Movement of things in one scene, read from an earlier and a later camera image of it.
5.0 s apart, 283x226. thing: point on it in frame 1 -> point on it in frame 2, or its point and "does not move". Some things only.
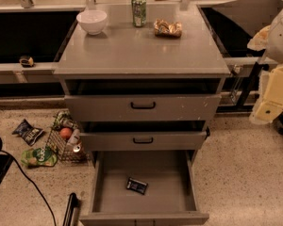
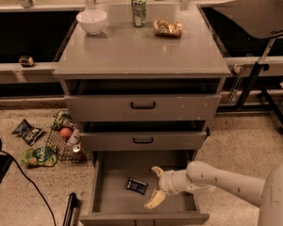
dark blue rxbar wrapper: x=137 y=185 does not move
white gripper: x=280 y=40 -> x=167 y=182
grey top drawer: x=141 y=107 does not move
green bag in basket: x=63 y=119 does not move
